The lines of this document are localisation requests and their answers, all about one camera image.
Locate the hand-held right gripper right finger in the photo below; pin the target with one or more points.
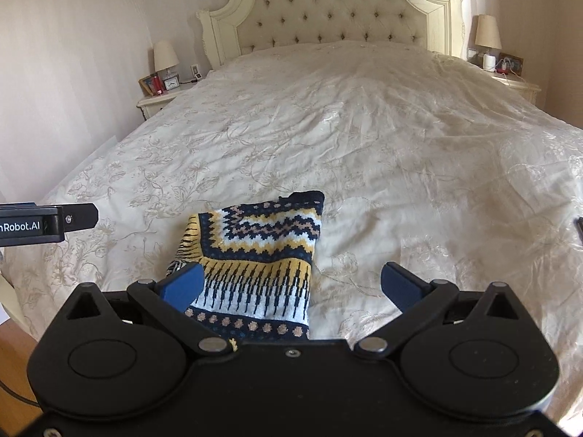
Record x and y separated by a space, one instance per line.
400 286

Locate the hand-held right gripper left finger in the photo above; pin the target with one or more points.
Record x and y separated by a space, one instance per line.
184 284

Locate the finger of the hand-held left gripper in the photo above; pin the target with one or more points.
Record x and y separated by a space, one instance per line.
82 216

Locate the navy patterned knit sweater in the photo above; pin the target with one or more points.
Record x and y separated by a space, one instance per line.
259 255

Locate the cream floral bedspread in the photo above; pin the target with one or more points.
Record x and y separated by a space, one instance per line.
364 145

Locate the red bottle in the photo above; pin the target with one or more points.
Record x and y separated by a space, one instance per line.
158 84

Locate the small silver clock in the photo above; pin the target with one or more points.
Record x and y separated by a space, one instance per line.
171 83

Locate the cream shade table lamp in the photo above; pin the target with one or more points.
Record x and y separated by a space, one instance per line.
165 57
488 32

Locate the white cylinder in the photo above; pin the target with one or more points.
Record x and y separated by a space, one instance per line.
489 62

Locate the cream tufted headboard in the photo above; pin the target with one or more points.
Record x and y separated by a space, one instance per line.
337 9

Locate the wooden picture frame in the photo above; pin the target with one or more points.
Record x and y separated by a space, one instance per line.
146 85

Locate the dark picture frame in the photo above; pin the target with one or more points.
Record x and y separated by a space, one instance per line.
512 63

